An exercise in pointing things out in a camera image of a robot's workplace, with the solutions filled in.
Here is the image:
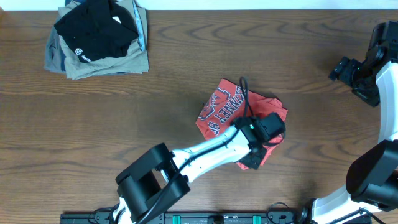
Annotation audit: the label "red soccer t-shirt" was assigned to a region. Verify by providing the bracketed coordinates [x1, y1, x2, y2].
[189, 78, 287, 170]

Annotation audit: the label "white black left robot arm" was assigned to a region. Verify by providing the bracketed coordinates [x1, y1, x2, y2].
[109, 117, 271, 223]

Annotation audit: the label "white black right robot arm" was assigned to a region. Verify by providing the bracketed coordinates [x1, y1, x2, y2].
[297, 44, 397, 223]

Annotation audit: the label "khaki folded garment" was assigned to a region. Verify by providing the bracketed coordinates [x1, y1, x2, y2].
[58, 0, 149, 80]

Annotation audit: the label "light blue folded garment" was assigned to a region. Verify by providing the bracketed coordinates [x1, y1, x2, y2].
[132, 0, 146, 52]

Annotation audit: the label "black folded garment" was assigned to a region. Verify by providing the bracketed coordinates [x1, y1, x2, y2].
[54, 0, 139, 63]

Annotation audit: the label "grey folded garment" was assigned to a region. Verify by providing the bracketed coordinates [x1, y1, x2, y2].
[44, 28, 66, 73]

